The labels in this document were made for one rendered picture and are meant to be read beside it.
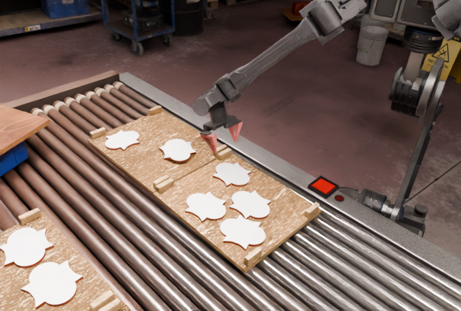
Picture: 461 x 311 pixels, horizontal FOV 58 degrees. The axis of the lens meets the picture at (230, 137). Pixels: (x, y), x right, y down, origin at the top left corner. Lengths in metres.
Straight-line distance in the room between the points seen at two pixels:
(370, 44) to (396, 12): 3.26
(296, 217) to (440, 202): 1.94
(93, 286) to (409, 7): 1.33
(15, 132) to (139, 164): 0.43
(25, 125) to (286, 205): 0.93
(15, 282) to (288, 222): 0.75
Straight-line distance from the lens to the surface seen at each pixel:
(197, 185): 1.40
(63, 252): 1.25
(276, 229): 1.27
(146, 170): 1.47
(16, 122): 1.64
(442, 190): 3.27
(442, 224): 2.99
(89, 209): 1.38
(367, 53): 4.95
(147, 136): 1.65
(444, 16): 1.13
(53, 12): 5.68
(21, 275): 1.24
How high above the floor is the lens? 1.83
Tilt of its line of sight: 33 degrees down
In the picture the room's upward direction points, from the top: 3 degrees clockwise
